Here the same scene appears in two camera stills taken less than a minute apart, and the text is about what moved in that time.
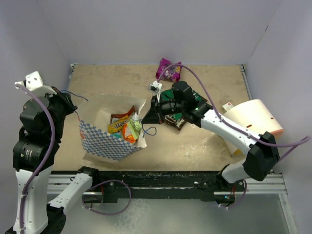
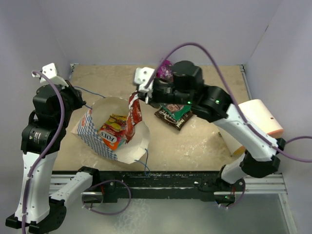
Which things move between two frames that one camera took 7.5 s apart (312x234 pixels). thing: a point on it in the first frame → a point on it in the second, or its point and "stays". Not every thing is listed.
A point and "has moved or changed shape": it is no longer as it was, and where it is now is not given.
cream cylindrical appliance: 254,115 stays
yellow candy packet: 116,126 → 120,117
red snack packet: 116,117 → 134,116
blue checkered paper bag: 98,144 has moved or changed shape
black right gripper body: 167,107 → 165,92
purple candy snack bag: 171,73 stays
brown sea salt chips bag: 170,120 stays
